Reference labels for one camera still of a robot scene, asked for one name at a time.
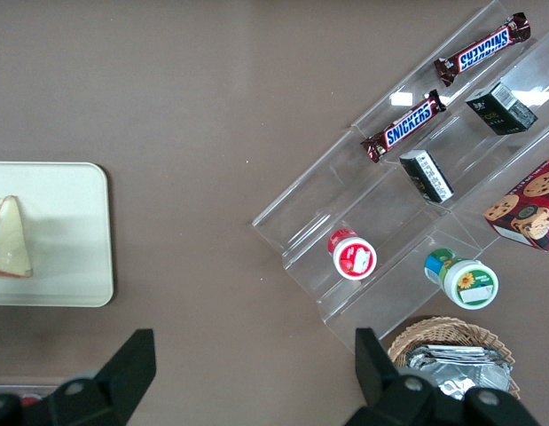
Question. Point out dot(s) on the red cola can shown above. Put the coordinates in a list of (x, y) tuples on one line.
[(30, 400)]

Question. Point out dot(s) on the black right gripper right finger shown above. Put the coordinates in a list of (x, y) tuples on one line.
[(374, 368)]

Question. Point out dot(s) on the red chocolate chip cookie box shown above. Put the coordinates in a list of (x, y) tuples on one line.
[(529, 204)]

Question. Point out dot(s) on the small black carton box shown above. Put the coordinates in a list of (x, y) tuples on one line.
[(500, 111), (427, 175)]

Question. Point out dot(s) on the light tan wicker basket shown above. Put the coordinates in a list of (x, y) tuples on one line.
[(447, 330)]

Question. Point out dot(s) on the clear acrylic stepped display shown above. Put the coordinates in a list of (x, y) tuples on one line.
[(389, 213)]

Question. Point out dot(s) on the silver foil packets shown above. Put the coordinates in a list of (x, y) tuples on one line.
[(460, 366)]

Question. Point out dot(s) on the brown Snickers chocolate bar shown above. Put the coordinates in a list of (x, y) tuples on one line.
[(482, 49), (407, 124)]

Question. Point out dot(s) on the red lidded yogurt cup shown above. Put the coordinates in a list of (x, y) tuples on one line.
[(354, 257)]

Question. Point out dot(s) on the white rectangular plastic tray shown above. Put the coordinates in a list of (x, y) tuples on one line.
[(65, 231)]

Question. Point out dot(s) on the triangle sandwich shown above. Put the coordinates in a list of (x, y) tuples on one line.
[(8, 239)]

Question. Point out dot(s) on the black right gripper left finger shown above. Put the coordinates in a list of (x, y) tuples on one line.
[(123, 373)]

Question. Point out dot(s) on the green sunflower lidded cup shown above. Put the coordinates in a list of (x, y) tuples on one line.
[(469, 281)]

